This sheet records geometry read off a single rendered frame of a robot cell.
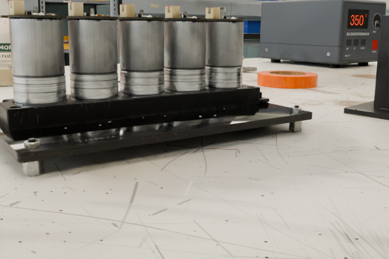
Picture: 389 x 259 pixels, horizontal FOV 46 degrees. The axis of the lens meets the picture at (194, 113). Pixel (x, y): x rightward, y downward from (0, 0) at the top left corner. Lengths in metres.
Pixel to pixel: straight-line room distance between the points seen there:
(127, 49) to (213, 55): 0.06
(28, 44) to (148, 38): 0.06
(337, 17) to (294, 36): 0.08
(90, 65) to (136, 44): 0.03
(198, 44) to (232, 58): 0.03
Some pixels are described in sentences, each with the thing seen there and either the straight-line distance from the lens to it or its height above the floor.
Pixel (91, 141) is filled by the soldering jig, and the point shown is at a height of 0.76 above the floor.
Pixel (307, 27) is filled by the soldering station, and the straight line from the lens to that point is 0.70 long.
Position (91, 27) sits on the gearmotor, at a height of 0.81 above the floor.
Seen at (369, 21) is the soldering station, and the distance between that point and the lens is 0.72.
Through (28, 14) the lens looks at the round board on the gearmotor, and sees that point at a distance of 0.23.
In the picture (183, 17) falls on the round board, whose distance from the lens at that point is 0.26.
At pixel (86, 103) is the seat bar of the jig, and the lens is 0.23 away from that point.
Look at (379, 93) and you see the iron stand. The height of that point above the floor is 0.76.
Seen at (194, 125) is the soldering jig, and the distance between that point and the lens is 0.22.
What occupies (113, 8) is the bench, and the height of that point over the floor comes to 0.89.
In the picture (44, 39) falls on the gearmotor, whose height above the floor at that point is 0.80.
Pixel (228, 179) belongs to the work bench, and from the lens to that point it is 0.18.
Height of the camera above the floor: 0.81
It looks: 11 degrees down
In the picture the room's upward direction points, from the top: 1 degrees clockwise
